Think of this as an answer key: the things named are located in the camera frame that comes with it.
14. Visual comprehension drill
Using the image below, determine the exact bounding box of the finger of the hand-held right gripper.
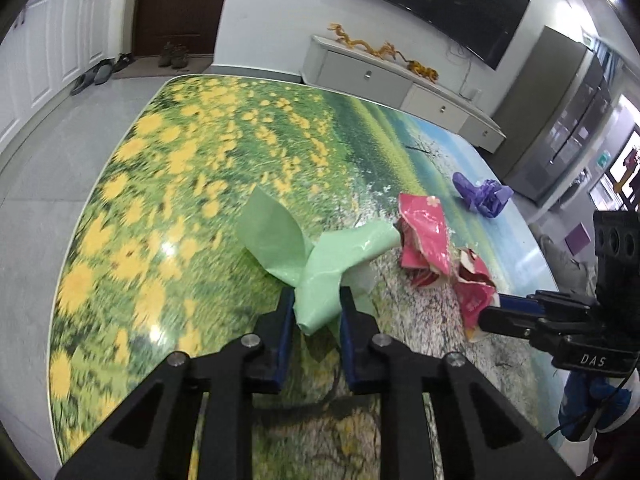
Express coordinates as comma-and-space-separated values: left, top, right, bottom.
476, 305, 568, 350
497, 289, 601, 312

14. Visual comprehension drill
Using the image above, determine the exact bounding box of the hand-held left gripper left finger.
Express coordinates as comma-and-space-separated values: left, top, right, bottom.
55, 287, 297, 480

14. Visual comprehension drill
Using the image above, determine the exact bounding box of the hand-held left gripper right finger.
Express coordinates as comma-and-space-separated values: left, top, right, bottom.
340, 285, 582, 480

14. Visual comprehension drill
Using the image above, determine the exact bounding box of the pink torn wrapper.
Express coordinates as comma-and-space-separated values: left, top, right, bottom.
451, 246, 502, 344

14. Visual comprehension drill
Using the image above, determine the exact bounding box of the green plastic bag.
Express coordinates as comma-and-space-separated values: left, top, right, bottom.
235, 185, 402, 336

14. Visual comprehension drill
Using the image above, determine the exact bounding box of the purple stool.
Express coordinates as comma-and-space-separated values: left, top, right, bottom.
566, 224, 597, 257

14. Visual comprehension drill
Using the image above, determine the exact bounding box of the grey cloth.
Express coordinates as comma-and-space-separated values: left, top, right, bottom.
529, 234, 598, 302

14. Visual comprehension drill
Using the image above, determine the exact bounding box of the window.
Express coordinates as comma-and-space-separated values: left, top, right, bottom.
589, 129, 640, 212

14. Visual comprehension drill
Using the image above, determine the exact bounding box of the purple plastic wrapper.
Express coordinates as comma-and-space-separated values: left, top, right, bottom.
451, 171, 515, 219

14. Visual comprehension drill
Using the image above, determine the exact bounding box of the large pink wrapper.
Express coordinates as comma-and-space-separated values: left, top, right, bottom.
396, 191, 454, 287

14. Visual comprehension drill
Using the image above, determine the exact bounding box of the blue white shoe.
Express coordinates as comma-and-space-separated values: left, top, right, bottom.
557, 371, 632, 442

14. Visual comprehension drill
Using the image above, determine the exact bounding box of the grey refrigerator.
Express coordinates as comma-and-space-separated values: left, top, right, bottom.
501, 25, 627, 207

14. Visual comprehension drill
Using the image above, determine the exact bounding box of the blue curtain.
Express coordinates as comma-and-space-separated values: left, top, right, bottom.
591, 36, 627, 77

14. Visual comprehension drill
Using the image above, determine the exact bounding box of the golden tiger figurine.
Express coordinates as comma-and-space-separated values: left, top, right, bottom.
406, 60, 441, 83

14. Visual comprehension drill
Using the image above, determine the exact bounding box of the white television stand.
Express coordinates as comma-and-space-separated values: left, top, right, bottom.
301, 35, 506, 154

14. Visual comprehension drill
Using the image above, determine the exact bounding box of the small golden dragon figurine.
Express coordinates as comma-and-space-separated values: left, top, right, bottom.
370, 42, 407, 64

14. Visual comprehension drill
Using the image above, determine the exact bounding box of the long golden dragon figurine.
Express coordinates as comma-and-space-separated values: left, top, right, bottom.
327, 23, 375, 54

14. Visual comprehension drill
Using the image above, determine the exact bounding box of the brown doormat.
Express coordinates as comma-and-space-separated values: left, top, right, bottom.
111, 55, 217, 79

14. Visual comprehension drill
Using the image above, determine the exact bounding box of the grey slipper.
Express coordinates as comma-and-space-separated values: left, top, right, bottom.
91, 59, 115, 86
70, 72, 96, 97

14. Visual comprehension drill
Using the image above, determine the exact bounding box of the brown entrance door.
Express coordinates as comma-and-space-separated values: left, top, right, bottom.
131, 0, 237, 59

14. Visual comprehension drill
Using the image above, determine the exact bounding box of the white shoe cabinet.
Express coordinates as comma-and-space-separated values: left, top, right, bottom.
0, 0, 117, 158

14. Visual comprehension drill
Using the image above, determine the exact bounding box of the black cable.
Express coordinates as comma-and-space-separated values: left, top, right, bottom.
544, 371, 632, 442

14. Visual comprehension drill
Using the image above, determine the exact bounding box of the television cable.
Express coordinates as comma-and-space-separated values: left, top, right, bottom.
449, 44, 482, 97

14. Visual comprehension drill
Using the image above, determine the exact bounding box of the black wall television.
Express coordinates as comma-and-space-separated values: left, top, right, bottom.
318, 0, 531, 72

